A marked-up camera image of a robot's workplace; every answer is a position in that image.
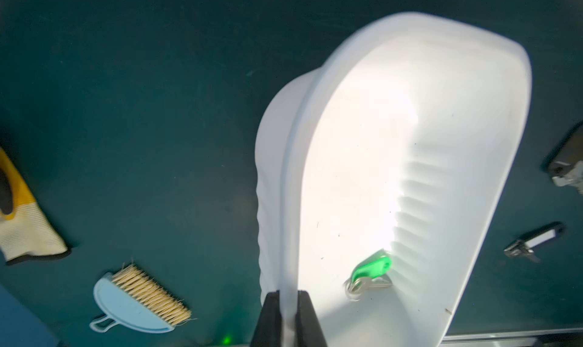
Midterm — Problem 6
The white oval storage box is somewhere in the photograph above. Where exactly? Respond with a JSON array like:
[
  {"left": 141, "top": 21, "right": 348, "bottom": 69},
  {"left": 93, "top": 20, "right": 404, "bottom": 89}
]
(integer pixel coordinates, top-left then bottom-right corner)
[{"left": 255, "top": 12, "right": 532, "bottom": 346}]

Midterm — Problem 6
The front aluminium rail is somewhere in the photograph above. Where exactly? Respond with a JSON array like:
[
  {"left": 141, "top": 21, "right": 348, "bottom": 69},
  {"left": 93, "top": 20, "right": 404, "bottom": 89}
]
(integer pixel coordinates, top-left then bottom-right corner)
[{"left": 440, "top": 328, "right": 582, "bottom": 346}]

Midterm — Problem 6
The bright green tag key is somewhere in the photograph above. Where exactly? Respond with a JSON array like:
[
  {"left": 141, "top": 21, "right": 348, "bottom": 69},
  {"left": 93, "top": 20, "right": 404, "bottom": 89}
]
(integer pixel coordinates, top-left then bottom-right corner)
[{"left": 344, "top": 249, "right": 393, "bottom": 301}]

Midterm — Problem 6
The black glove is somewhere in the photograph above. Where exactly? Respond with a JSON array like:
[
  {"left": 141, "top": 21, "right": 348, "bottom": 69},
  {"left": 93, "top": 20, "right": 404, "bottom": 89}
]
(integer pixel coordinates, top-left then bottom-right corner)
[{"left": 1, "top": 151, "right": 71, "bottom": 266}]

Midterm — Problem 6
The blue brush with bristles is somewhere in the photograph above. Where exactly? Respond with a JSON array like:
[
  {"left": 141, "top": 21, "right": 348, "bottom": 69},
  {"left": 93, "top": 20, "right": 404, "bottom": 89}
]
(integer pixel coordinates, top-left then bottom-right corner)
[{"left": 89, "top": 263, "right": 192, "bottom": 334}]

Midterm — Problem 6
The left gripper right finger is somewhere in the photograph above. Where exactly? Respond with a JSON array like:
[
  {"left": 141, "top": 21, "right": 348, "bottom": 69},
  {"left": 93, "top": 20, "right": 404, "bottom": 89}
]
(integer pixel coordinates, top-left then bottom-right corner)
[{"left": 295, "top": 291, "right": 327, "bottom": 347}]

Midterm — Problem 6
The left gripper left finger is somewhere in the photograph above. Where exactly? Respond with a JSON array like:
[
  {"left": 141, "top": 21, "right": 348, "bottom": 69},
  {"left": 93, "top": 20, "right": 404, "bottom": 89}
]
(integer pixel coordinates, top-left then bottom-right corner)
[{"left": 249, "top": 291, "right": 282, "bottom": 347}]

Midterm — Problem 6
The black tag key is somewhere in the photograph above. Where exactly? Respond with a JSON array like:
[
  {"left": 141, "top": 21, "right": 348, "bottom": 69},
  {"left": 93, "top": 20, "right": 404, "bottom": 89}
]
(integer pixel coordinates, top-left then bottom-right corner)
[
  {"left": 547, "top": 123, "right": 582, "bottom": 195},
  {"left": 503, "top": 222, "right": 566, "bottom": 263}
]

